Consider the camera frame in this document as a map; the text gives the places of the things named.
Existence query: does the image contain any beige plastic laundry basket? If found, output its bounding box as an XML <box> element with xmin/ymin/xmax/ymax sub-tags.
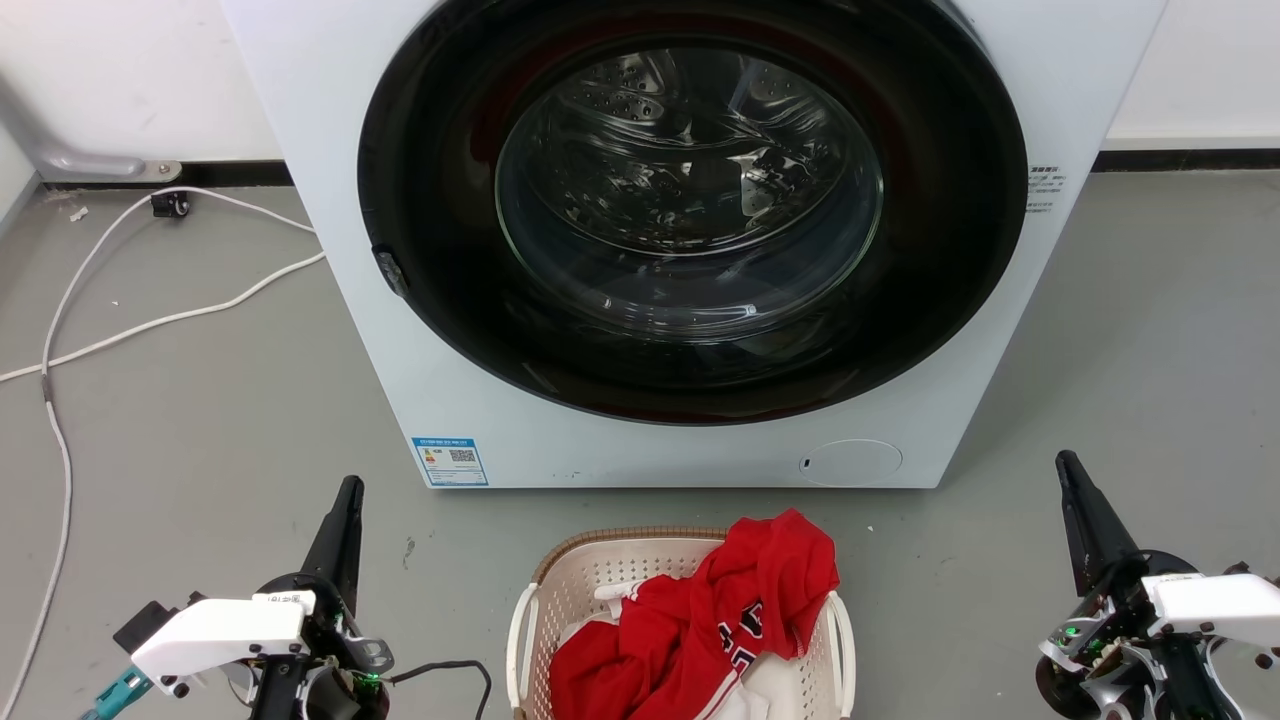
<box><xmin>505</xmin><ymin>526</ymin><xmax>858</xmax><ymax>720</ymax></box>

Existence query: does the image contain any blue energy label sticker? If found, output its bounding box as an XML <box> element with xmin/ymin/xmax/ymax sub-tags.
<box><xmin>411</xmin><ymin>435</ymin><xmax>490</xmax><ymax>489</ymax></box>

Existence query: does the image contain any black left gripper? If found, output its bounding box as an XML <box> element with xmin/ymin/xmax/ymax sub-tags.
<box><xmin>245</xmin><ymin>476</ymin><xmax>395</xmax><ymax>720</ymax></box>

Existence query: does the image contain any red sports jersey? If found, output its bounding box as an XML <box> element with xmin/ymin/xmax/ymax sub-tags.
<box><xmin>548</xmin><ymin>508</ymin><xmax>841</xmax><ymax>720</ymax></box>

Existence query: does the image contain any grey washer door latch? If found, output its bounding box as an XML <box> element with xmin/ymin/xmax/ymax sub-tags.
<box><xmin>372</xmin><ymin>246</ymin><xmax>409</xmax><ymax>298</ymax></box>

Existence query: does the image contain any round black glass washer door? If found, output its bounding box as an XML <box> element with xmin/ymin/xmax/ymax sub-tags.
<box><xmin>356</xmin><ymin>0</ymin><xmax>1030</xmax><ymax>427</ymax></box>

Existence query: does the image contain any thin white floor cable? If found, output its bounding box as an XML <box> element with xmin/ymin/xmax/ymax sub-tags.
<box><xmin>0</xmin><ymin>186</ymin><xmax>317</xmax><ymax>717</ymax></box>

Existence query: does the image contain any thick white power cable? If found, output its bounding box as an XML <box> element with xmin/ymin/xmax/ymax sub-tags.
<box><xmin>0</xmin><ymin>250</ymin><xmax>328</xmax><ymax>385</ymax></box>

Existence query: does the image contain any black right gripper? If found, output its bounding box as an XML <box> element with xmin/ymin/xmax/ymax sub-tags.
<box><xmin>1034</xmin><ymin>450</ymin><xmax>1241</xmax><ymax>720</ymax></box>

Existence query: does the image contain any grey drain hose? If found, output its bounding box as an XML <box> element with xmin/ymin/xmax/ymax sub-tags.
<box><xmin>0</xmin><ymin>72</ymin><xmax>184</xmax><ymax>186</ymax></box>

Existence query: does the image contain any white front-load washing machine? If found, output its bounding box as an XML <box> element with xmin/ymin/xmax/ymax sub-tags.
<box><xmin>220</xmin><ymin>0</ymin><xmax>1169</xmax><ymax>491</ymax></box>

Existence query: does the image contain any round white filter cover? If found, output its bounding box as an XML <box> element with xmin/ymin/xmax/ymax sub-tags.
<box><xmin>798</xmin><ymin>439</ymin><xmax>904</xmax><ymax>489</ymax></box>

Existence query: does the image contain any teal cable connector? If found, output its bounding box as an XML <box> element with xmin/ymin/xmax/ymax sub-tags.
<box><xmin>80</xmin><ymin>666</ymin><xmax>154</xmax><ymax>720</ymax></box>

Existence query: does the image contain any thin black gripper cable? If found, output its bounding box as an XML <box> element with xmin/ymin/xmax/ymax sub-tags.
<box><xmin>385</xmin><ymin>659</ymin><xmax>494</xmax><ymax>720</ymax></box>

